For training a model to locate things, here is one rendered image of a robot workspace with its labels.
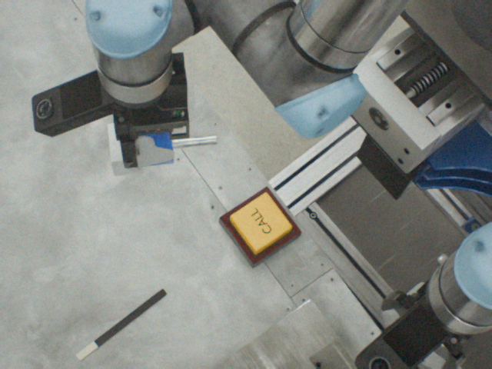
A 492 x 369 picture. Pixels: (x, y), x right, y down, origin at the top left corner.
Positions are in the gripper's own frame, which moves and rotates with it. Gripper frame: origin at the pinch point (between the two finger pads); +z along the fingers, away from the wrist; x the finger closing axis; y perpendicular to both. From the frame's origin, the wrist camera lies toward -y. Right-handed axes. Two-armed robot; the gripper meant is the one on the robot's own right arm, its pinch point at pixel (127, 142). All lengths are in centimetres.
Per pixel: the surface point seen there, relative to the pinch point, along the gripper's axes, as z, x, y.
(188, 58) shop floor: 95, 56, 13
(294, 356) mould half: 6.0, -27.2, 17.2
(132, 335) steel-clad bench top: 15.0, -20.9, -2.2
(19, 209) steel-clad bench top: 15.0, -2.2, -15.6
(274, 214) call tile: 11.3, -7.9, 17.9
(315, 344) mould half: 6.0, -26.1, 19.9
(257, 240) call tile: 11.3, -11.0, 15.2
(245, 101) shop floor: 95, 43, 25
